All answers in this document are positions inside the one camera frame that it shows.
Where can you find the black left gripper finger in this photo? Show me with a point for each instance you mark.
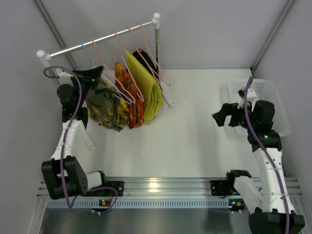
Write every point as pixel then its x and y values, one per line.
pixel 93 81
pixel 94 72

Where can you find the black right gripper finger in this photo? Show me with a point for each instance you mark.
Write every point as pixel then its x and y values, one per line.
pixel 220 119
pixel 226 110

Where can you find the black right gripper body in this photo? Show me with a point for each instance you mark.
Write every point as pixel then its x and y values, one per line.
pixel 229 115

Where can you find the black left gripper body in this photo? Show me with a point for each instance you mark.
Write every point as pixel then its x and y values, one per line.
pixel 83 79

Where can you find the blue wire hanger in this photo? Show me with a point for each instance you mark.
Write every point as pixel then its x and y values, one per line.
pixel 108 94

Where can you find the green yellow camouflage trousers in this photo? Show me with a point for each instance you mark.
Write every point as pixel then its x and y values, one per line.
pixel 107 107

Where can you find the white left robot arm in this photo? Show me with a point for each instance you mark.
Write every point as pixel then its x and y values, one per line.
pixel 63 175

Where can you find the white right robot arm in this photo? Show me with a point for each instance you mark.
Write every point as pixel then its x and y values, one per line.
pixel 270 208

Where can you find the beige trousers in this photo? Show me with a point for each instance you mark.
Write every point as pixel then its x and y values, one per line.
pixel 105 82

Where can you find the pink hanger with beige trousers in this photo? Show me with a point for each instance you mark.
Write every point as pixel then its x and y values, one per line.
pixel 107 70

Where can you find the pink hanger with lime trousers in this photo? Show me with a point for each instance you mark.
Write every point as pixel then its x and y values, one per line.
pixel 142 68

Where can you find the black trousers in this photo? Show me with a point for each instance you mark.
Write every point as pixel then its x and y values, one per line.
pixel 145 61

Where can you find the orange camouflage trousers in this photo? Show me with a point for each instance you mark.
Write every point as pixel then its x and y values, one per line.
pixel 136 110

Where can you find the lime green trousers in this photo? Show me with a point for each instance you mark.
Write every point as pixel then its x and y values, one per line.
pixel 148 87

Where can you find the pink hanger with black trousers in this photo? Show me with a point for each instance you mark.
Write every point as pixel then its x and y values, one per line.
pixel 159 75

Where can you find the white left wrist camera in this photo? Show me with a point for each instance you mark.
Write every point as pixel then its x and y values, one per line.
pixel 62 75

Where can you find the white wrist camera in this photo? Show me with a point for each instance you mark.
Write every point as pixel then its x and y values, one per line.
pixel 62 75
pixel 250 96

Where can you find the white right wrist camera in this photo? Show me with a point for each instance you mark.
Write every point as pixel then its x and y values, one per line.
pixel 250 96

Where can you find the black right base bracket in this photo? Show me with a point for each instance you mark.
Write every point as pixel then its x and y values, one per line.
pixel 220 188

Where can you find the black base bracket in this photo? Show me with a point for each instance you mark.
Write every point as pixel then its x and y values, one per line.
pixel 220 188
pixel 118 185

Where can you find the black left base bracket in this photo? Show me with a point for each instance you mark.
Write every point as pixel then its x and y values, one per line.
pixel 118 185

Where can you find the aluminium mounting rail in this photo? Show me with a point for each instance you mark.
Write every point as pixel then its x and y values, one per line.
pixel 172 187

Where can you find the grey slotted cable duct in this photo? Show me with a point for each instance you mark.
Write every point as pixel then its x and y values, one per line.
pixel 145 203

